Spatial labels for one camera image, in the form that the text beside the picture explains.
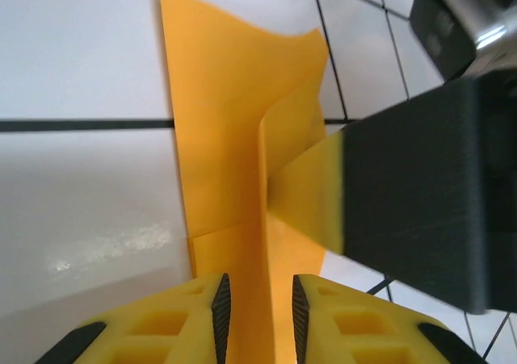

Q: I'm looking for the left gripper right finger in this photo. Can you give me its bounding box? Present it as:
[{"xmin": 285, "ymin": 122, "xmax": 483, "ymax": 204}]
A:
[{"xmin": 291, "ymin": 274, "xmax": 490, "ymax": 364}]

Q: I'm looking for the orange cloth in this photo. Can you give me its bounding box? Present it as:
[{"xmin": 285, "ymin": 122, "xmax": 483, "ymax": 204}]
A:
[{"xmin": 159, "ymin": 0, "xmax": 330, "ymax": 364}]

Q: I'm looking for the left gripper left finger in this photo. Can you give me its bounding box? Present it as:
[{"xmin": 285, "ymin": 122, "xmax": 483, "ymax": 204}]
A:
[{"xmin": 34, "ymin": 273, "xmax": 233, "ymax": 364}]

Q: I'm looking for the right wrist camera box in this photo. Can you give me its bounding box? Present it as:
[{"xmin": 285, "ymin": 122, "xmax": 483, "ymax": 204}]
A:
[{"xmin": 410, "ymin": 0, "xmax": 517, "ymax": 83}]

